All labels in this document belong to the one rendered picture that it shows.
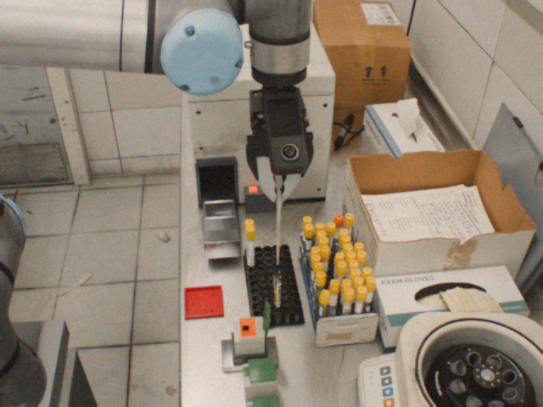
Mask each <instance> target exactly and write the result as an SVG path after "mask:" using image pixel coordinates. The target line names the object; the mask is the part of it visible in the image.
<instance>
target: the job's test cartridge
mask: <svg viewBox="0 0 543 407"><path fill-rule="evenodd" d="M262 323H263V317H262V316H256V317H244V318H238V321H234V322H233V329H234V345H235V355H240V354H264V353H265V332H264V331H263V324H262Z"/></svg>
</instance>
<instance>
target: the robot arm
mask: <svg viewBox="0 0 543 407"><path fill-rule="evenodd" d="M311 6H312V0H0V64H6V65H17V66H27V67H31V66H37V67H48V68H58V69H68V70H69V69H79V70H99V71H110V72H120V71H121V73H122V72H132V73H142V74H152V75H167V76H168V78H169V80H170V81H171V82H172V83H173V85H174V86H176V87H178V89H179V90H181V91H183V92H185V93H187V94H190V95H194V96H202V97H203V96H210V95H214V94H217V93H218V92H221V91H223V90H224V89H226V88H227V87H229V86H230V85H231V84H232V83H233V82H235V80H236V79H237V78H238V74H239V73H240V70H241V69H242V65H244V47H245V48H246V49H249V62H250V64H251V76H252V79H253V80H254V81H256V82H258V83H260V84H261V85H262V87H261V89H255V90H249V114H250V127H251V130H252V134H253V135H247V142H248V143H247V145H246V156H247V162H248V165H249V168H250V170H251V172H252V173H253V175H254V177H255V179H256V181H257V183H259V185H260V187H261V189H262V190H263V192H264V193H265V195H266V196H267V197H268V198H269V199H270V200H271V201H273V202H274V203H275V202H276V201H277V189H276V178H275V176H282V180H283V184H282V186H281V188H280V190H281V193H282V202H284V201H285V200H286V199H287V198H288V197H289V196H290V195H291V194H292V191H293V190H294V189H295V188H296V187H297V186H298V185H299V183H300V181H301V178H302V177H304V175H305V173H306V171H307V169H308V166H309V164H311V162H312V160H313V156H314V146H313V138H314V135H313V132H312V131H311V132H307V131H306V128H307V127H308V126H309V125H310V123H309V121H308V119H306V117H305V111H306V109H305V104H304V101H303V98H302V95H301V90H300V89H299V88H298V87H296V86H294V85H297V84H299V83H301V82H303V81H304V80H305V79H306V77H307V65H308V64H309V63H310V49H311ZM244 24H249V39H250V41H246V42H245V43H244V38H243V33H242V30H240V27H239V26H240V25H244ZM243 45H244V47H243ZM259 92H261V93H259ZM255 93H258V94H256V96H255V95H254V94H255ZM25 243H26V239H25V219H24V217H23V215H22V213H21V212H20V209H19V207H18V206H17V205H16V204H15V203H14V202H13V201H12V200H10V199H9V198H8V199H6V198H4V197H3V195H2V194H1V193H0V407H37V406H38V405H39V404H40V402H41V400H42V399H43V395H44V393H45V390H46V387H47V382H48V375H47V372H46V371H45V367H44V365H43V363H42V360H41V358H40V356H39V355H38V353H37V352H36V351H35V350H34V349H33V348H31V347H30V346H28V345H27V344H26V342H24V341H23V340H22V339H20V338H19V337H18V336H17V333H16V331H15V330H14V328H13V326H12V324H11V321H10V319H9V314H8V311H9V306H10V303H11V299H12V296H13V289H14V282H15V278H16V275H17V272H18V269H19V265H20V259H21V255H22V253H23V251H24V249H25Z"/></svg>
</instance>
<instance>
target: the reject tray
mask: <svg viewBox="0 0 543 407"><path fill-rule="evenodd" d="M184 302H185V309H184V317H185V320H192V319H203V318H213V317H223V316H224V313H223V299H222V285H211V286H200V287H185V288H184Z"/></svg>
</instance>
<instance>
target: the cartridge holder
mask: <svg viewBox="0 0 543 407"><path fill-rule="evenodd" d="M271 357H273V358H274V360H275V366H276V367H279V361H278V354H277V340H276V336H273V337H265V353H264V354H240V355H235V345H234V332H232V339H222V340H221V368H222V371H243V370H244V367H243V365H244V364H248V360H252V359H262V358H271Z"/></svg>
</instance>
